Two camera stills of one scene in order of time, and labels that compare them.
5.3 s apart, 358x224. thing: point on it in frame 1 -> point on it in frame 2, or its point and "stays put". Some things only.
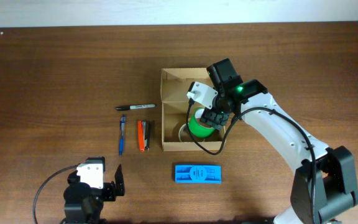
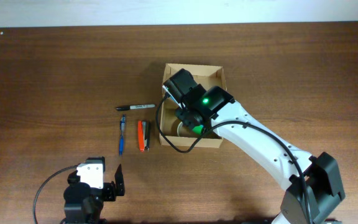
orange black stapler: [143, 128] stays put
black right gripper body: [215, 117] -> [188, 116]
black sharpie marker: [135, 107] stays put
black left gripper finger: [120, 188] stays put
